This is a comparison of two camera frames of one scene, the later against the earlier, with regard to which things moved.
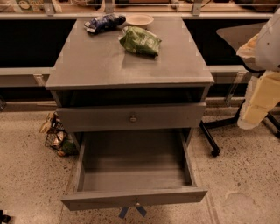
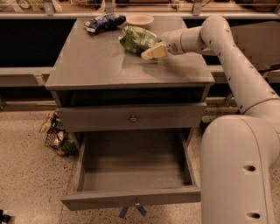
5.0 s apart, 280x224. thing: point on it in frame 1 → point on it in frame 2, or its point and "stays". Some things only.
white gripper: x=269 y=46 → x=172 y=41
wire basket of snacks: x=58 y=137 stays
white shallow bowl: x=139 y=19 stays
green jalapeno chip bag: x=142 y=40 stays
